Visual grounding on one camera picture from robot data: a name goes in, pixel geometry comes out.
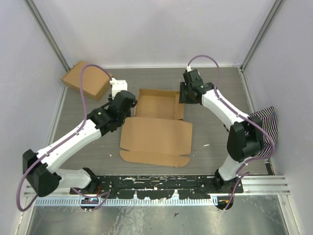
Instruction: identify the cardboard box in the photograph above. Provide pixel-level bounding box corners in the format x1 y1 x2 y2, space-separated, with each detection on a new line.
61 61 115 102
119 89 192 167

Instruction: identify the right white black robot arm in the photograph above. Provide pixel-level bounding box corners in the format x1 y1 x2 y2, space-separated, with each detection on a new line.
179 82 264 193

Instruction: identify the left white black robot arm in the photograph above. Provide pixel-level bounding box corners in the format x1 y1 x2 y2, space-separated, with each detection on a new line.
22 91 137 197

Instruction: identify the folded closed cardboard box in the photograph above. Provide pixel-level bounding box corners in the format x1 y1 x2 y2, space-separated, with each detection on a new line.
61 61 115 102

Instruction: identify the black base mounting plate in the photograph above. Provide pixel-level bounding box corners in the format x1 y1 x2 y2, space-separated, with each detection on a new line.
69 175 245 200

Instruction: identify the purple striped cloth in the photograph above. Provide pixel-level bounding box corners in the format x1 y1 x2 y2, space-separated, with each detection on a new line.
250 106 278 158

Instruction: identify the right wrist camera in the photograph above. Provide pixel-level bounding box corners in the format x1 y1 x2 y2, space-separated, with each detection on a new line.
183 70 203 87

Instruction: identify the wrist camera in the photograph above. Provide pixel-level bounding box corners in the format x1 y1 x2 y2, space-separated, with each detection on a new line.
183 70 203 87
110 78 128 99

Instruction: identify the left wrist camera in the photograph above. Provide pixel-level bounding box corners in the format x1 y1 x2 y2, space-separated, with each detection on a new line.
110 78 128 99

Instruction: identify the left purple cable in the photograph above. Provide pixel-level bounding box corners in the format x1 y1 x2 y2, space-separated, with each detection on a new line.
18 64 115 212

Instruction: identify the left aluminium frame post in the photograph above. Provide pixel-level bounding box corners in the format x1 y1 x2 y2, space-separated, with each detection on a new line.
24 0 72 72

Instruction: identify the aluminium frame post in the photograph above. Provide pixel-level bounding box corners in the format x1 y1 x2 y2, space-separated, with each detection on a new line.
240 0 285 72
24 0 72 72

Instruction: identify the perforated cable duct strip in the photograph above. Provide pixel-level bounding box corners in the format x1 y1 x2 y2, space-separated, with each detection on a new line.
34 196 218 207

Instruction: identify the aluminium rail front beam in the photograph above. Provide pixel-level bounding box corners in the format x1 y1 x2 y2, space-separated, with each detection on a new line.
23 175 291 196

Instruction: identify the right aluminium frame post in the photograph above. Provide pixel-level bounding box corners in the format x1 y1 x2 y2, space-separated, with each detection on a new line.
240 0 285 72

